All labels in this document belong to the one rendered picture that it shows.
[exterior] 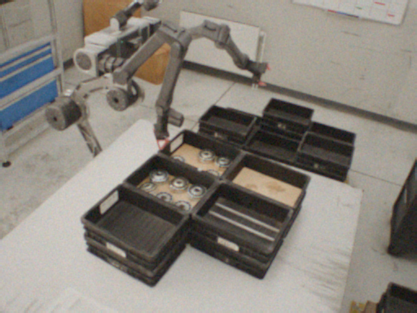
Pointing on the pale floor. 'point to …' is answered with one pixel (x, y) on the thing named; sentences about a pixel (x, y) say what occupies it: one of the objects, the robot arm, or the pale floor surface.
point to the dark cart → (405, 217)
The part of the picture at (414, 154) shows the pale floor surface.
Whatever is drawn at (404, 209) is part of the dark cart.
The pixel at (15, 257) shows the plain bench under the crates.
